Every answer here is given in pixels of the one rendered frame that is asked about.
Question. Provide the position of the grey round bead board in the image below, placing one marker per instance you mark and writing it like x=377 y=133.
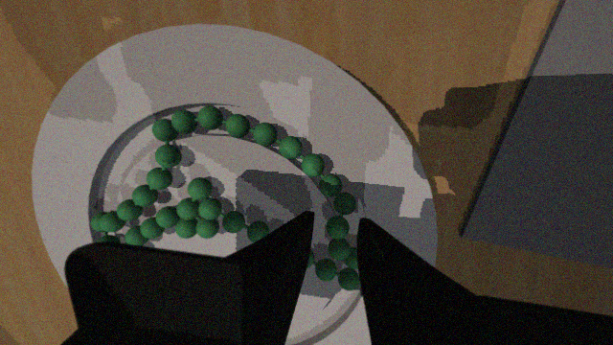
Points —
x=96 y=145

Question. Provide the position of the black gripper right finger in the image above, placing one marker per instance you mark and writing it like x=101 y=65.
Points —
x=409 y=302

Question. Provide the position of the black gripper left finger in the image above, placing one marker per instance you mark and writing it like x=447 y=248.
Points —
x=246 y=298

